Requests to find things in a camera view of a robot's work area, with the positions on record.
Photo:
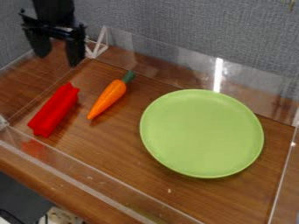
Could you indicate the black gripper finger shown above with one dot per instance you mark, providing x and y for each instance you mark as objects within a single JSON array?
[
  {"x": 75, "y": 46},
  {"x": 39, "y": 42}
]

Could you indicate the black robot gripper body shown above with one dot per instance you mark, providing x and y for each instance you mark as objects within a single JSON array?
[{"x": 52, "y": 28}]

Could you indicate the red rectangular block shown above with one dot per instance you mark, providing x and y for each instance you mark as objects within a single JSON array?
[{"x": 54, "y": 110}]

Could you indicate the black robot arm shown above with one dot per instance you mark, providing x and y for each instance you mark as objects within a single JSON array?
[{"x": 50, "y": 20}]

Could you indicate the orange toy carrot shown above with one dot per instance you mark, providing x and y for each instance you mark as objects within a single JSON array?
[{"x": 111, "y": 94}]

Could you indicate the green round plate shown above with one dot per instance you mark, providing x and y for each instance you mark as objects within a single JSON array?
[{"x": 202, "y": 133}]

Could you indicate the clear acrylic corner bracket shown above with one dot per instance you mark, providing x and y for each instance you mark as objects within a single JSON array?
[{"x": 96, "y": 47}]

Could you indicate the clear acrylic enclosure walls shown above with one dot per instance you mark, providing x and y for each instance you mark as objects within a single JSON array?
[{"x": 91, "y": 167}]

